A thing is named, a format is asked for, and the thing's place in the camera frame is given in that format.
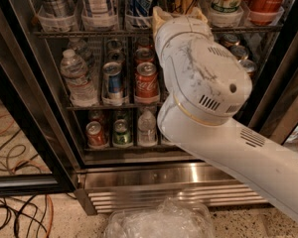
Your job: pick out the stainless steel fridge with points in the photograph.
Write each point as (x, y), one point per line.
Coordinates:
(111, 178)

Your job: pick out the red cola can front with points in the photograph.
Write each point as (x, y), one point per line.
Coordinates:
(146, 78)

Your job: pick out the blue silver can front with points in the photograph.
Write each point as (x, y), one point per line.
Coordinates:
(112, 78)

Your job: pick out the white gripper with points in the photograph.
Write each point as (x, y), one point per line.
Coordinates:
(181, 23)

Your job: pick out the front water bottle middle shelf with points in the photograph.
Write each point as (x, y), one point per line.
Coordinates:
(78, 79)

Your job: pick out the red cola can top shelf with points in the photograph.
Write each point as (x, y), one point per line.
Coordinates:
(263, 12)

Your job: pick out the white striped can top shelf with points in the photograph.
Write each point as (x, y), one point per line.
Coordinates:
(97, 0)

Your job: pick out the red can bottom shelf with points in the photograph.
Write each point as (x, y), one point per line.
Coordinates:
(95, 134)

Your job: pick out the clear plastic bag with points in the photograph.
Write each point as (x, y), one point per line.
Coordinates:
(170, 219)

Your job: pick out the rear water bottle middle shelf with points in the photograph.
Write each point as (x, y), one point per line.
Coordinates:
(81, 47)

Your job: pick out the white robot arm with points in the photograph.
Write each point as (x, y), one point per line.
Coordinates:
(207, 86)

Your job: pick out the water bottle bottom shelf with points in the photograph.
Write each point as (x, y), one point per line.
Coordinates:
(146, 129)

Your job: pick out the green can bottom shelf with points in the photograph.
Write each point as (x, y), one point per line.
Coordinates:
(121, 133)

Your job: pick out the left fridge glass door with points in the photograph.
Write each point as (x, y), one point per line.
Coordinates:
(29, 87)

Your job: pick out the gold can front middle shelf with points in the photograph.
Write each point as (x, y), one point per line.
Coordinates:
(249, 66)

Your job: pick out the water bottle shelf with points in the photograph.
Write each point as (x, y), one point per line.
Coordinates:
(146, 129)
(78, 79)
(81, 47)

